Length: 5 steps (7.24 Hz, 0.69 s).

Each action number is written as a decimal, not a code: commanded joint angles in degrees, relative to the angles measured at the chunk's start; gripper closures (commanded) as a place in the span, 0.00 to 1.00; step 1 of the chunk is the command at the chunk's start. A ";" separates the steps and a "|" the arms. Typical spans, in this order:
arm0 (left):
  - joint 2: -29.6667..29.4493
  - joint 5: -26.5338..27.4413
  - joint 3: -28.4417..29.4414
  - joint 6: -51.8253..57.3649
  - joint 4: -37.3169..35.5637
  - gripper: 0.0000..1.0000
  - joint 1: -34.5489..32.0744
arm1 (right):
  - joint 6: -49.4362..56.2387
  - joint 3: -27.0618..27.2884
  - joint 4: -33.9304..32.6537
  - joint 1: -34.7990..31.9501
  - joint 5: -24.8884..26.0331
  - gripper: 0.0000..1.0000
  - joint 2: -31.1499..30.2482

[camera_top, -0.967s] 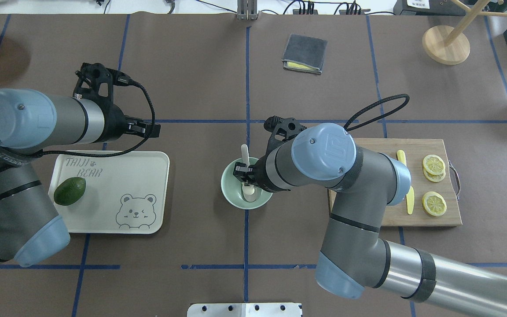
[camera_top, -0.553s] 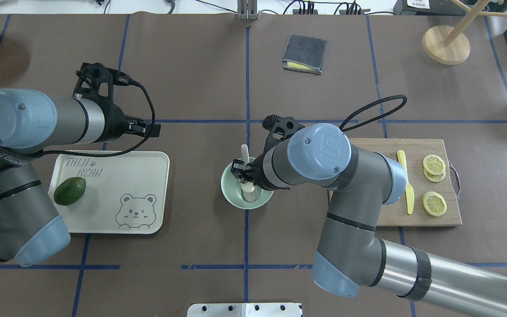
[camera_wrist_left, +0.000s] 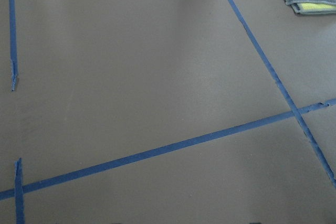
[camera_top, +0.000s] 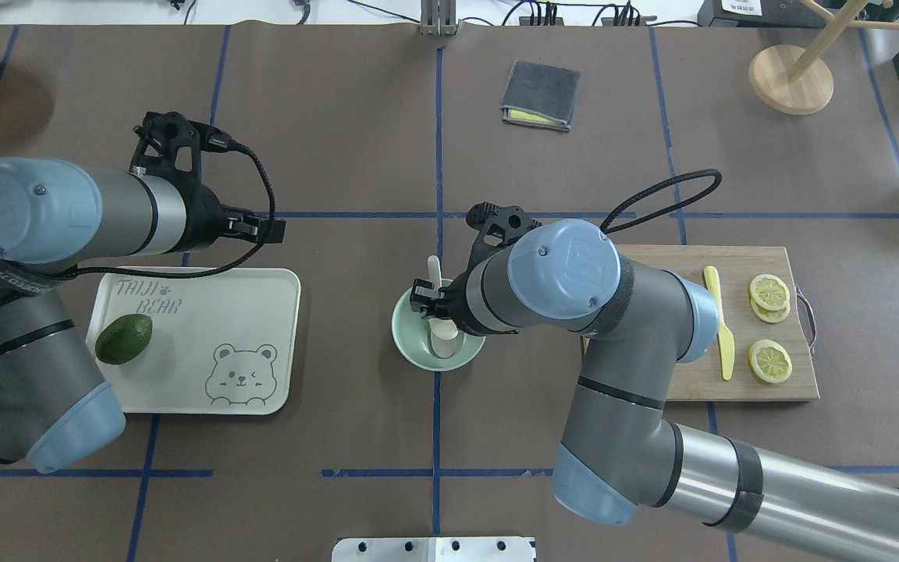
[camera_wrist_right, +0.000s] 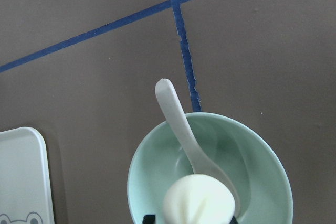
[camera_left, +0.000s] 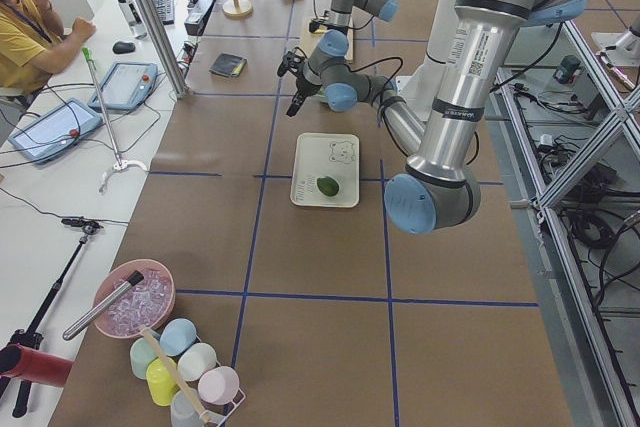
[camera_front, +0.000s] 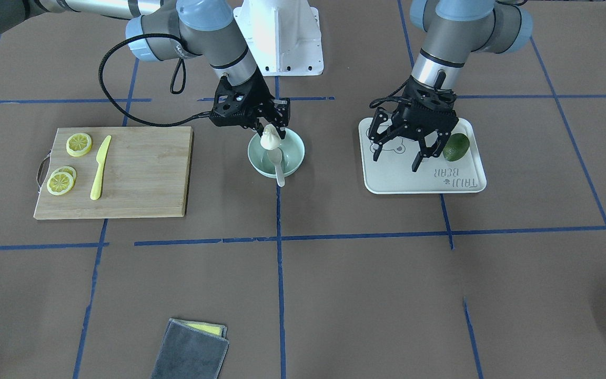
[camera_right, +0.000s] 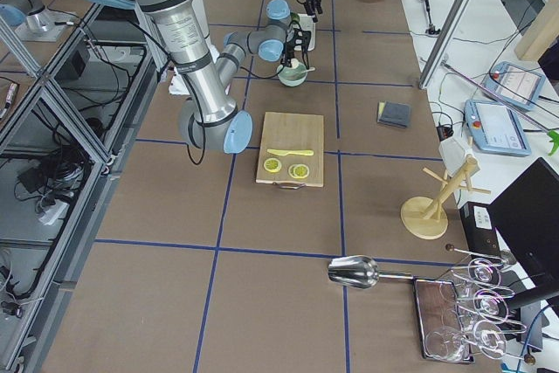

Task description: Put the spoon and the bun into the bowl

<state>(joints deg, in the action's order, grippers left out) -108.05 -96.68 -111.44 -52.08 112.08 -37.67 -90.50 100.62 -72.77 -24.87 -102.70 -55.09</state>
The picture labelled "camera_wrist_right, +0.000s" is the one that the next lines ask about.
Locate white ceramic spoon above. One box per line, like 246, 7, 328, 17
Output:
155, 79, 241, 216

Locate cream bear tray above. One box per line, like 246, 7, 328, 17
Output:
1, 127, 55, 223

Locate white steamed bun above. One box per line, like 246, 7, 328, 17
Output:
163, 174, 236, 223

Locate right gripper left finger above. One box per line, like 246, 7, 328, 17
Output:
142, 215, 156, 224

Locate mint green bowl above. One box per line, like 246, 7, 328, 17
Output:
127, 113, 293, 223

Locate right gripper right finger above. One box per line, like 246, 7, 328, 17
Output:
229, 216, 238, 224

